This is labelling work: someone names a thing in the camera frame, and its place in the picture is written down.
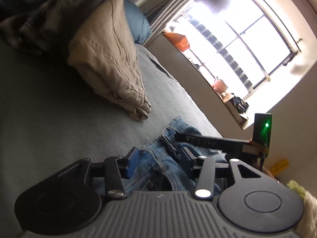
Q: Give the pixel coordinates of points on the white fluffy cloth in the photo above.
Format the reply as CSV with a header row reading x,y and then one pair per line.
x,y
309,208

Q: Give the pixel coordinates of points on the folded beige pants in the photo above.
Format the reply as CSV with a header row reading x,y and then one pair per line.
x,y
109,54

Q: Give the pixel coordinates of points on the curtain rod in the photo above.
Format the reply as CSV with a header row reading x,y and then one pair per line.
x,y
277,5

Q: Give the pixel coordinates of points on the blue denim jeans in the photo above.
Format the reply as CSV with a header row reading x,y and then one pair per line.
x,y
158,161

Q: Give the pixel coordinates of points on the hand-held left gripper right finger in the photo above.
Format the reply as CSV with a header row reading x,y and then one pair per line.
x,y
185,160

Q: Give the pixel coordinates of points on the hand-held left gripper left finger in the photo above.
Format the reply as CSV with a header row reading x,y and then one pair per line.
x,y
132,162

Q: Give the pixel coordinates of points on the orange bag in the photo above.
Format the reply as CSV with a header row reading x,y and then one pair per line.
x,y
179,41

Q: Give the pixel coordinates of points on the plaid cloth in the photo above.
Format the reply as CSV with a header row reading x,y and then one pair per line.
x,y
37,29

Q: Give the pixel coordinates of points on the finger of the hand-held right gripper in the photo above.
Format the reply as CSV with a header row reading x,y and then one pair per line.
x,y
182,137

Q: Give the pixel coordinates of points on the grey curtain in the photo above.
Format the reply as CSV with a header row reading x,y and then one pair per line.
x,y
168,7

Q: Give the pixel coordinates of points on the pink pot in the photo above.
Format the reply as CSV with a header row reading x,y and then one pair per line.
x,y
220,84

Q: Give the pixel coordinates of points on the black bag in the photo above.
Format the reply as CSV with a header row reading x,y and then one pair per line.
x,y
239,104

